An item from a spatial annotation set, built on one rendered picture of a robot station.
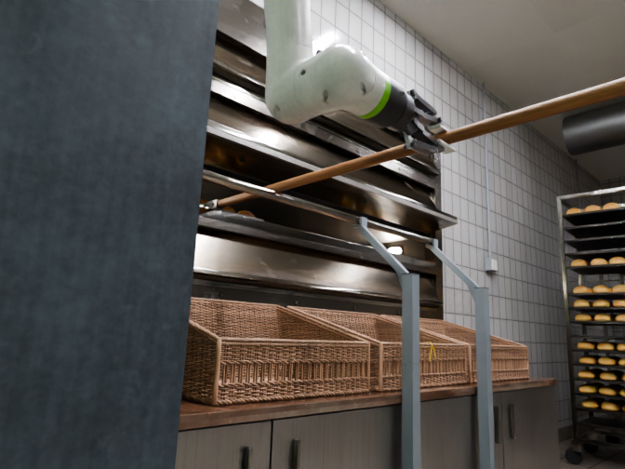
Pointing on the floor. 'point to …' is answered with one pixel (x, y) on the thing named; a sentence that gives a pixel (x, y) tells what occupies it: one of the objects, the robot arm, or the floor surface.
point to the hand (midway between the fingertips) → (442, 139)
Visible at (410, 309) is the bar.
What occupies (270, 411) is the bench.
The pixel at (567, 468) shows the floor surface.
